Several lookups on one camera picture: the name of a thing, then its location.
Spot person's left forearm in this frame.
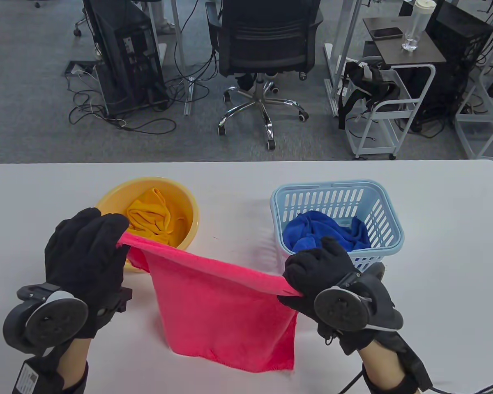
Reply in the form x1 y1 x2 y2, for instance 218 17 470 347
62 339 91 390

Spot black floor socket box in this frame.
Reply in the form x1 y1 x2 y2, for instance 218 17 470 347
64 61 100 76

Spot orange square towel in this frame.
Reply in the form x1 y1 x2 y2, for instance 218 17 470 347
126 188 189 247

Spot blue square towel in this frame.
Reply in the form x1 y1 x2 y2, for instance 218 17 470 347
282 210 372 263

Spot black glove cable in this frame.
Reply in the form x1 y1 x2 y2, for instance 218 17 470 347
337 369 493 394

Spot light blue plastic basket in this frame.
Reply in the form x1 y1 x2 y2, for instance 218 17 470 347
270 179 405 279

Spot black floor cables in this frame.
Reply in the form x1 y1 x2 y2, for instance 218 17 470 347
68 72 214 136

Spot grey white tracking controller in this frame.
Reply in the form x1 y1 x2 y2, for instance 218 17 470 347
3 283 90 357
313 263 404 333

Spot person's right forearm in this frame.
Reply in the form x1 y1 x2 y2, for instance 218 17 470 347
359 341 407 394

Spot black wrist sensor band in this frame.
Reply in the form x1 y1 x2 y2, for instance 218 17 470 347
12 349 89 394
362 330 434 394

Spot black smartphone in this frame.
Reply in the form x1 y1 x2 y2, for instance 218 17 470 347
371 27 403 40

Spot black computer tower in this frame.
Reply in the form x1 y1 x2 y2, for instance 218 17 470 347
83 0 169 117
411 0 493 132

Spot white desk leg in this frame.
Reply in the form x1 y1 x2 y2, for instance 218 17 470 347
324 0 362 117
170 0 196 117

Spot person's left hand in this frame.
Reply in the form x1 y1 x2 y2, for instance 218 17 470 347
44 207 133 339

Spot person's right hand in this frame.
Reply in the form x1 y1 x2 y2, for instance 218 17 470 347
277 237 379 355

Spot yellow plastic basin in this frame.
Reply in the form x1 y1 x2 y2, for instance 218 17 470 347
95 176 200 273

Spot clear bottle white lid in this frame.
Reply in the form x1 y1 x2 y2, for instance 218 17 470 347
402 0 436 52

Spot white metal rack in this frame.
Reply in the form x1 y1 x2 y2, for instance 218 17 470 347
453 62 493 160

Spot pink square towel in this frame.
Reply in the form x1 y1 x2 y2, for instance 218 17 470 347
117 232 304 373

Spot white side table dark top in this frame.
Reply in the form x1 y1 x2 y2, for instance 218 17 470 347
345 16 447 160

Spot black mesh office chair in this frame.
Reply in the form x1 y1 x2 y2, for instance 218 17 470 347
205 0 324 150

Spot black strap harness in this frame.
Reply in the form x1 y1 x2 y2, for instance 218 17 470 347
338 60 401 131

